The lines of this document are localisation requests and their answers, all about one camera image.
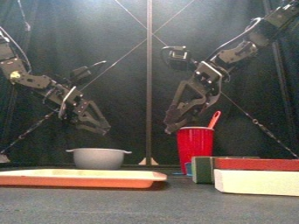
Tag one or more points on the red plastic cup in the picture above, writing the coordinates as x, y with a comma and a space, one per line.
194, 147

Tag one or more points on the red flat block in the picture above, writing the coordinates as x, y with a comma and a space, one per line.
257, 164

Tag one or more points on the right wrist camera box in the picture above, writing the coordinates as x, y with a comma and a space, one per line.
178, 57

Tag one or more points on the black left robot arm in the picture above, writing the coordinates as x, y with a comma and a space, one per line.
23, 76

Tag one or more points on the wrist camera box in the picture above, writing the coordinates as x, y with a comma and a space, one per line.
82, 72
178, 57

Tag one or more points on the green block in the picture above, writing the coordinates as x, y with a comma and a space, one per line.
202, 169

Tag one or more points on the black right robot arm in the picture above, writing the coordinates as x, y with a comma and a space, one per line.
253, 40

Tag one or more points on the orange cream plastic tray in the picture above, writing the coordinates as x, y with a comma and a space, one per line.
82, 178

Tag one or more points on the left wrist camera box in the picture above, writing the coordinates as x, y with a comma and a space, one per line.
82, 72

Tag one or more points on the grey toy pot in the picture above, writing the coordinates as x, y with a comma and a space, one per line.
98, 158

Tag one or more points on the blue small object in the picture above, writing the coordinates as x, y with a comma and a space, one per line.
189, 169

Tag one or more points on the vertical metal frame pole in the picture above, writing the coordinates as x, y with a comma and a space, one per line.
149, 81

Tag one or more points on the white long block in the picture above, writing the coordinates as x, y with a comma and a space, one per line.
257, 182

